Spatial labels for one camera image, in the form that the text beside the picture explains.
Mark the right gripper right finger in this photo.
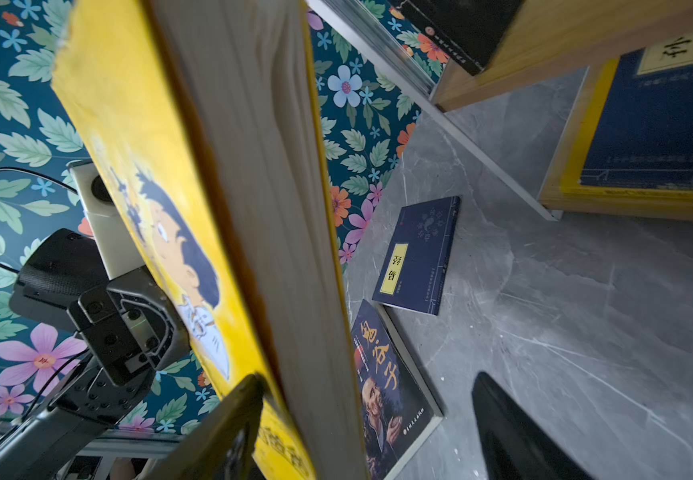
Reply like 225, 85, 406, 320
472, 371, 591, 480

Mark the navy book far left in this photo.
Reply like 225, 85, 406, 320
373, 196, 461, 316

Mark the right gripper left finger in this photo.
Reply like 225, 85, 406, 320
144, 375, 264, 479

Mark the black book leaning on shelf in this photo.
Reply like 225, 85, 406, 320
393, 0, 524, 76

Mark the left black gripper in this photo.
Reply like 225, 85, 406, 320
10, 229, 190, 386

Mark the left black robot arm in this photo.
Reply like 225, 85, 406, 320
0, 229, 190, 479

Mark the white wooden two-tier shelf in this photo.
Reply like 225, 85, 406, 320
308, 1, 693, 221

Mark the yellow cartoon cover book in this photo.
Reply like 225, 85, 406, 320
52, 1, 368, 479

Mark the navy book yellow label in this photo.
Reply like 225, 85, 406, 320
579, 20, 693, 193

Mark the dark portrait book front left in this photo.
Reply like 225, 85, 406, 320
352, 300, 443, 479

